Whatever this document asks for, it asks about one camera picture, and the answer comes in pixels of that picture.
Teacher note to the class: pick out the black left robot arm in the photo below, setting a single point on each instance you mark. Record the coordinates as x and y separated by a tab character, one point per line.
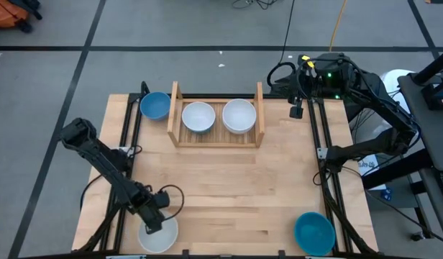
99	158

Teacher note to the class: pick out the black aluminium frame rail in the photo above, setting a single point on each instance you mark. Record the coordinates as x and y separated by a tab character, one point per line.
132	97
327	196

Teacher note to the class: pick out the black stand beam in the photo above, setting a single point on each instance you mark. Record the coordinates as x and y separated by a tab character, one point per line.
394	172

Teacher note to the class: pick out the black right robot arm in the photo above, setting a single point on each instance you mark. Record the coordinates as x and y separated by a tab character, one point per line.
379	144

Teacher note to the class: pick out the grey side table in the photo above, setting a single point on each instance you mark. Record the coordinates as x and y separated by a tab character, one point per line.
433	201
433	129

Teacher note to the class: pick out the white plastic bag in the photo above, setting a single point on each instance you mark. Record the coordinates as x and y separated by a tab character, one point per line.
397	81

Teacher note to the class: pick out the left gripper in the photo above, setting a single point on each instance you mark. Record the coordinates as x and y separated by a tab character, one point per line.
146	206

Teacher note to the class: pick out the wooden slatted shelf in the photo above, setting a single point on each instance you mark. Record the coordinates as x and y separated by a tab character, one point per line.
218	138

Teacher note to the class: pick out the black pole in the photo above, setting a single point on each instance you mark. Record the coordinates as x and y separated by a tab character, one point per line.
433	66

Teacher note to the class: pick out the black computer box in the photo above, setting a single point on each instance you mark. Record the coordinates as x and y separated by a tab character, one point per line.
279	89

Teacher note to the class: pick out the black device with blue screen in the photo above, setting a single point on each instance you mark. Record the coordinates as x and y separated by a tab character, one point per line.
431	97

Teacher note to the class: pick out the black aluminium frame crossbar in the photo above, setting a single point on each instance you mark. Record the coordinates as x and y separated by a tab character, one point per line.
214	96
257	257

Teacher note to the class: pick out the black power adapter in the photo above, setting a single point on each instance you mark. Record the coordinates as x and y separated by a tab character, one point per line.
418	236

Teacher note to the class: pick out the white paper sheet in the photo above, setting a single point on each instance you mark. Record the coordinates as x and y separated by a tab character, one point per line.
368	166

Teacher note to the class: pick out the silver metal bracket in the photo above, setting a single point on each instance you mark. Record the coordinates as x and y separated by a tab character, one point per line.
321	153

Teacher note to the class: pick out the light blue bowl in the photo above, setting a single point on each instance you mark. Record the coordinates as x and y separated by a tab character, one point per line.
155	106

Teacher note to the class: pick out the small blue object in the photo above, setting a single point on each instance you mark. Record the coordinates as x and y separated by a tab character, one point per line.
387	195

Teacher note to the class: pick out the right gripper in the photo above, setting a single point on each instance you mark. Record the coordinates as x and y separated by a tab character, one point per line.
308	79

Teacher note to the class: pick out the teal bowl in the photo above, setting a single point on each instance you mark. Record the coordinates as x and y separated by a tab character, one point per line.
314	233

